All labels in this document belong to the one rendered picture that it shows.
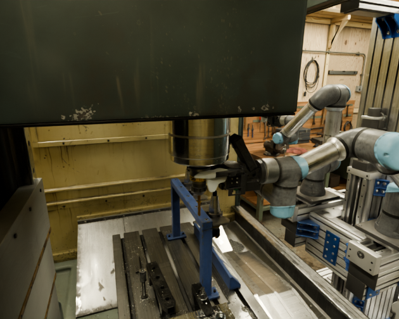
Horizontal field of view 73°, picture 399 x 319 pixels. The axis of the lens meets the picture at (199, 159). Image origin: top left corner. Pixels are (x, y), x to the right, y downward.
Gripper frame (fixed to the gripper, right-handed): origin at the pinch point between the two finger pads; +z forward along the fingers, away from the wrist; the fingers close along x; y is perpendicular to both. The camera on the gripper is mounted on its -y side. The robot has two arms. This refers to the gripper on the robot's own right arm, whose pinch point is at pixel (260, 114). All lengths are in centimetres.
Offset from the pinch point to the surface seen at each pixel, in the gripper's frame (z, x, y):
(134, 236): -16, -120, 40
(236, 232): -18, -50, 73
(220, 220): -74, -107, 10
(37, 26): -86, -149, -53
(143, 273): -59, -134, 26
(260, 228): -39, -48, 60
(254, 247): -39, -54, 72
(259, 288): -72, -85, 59
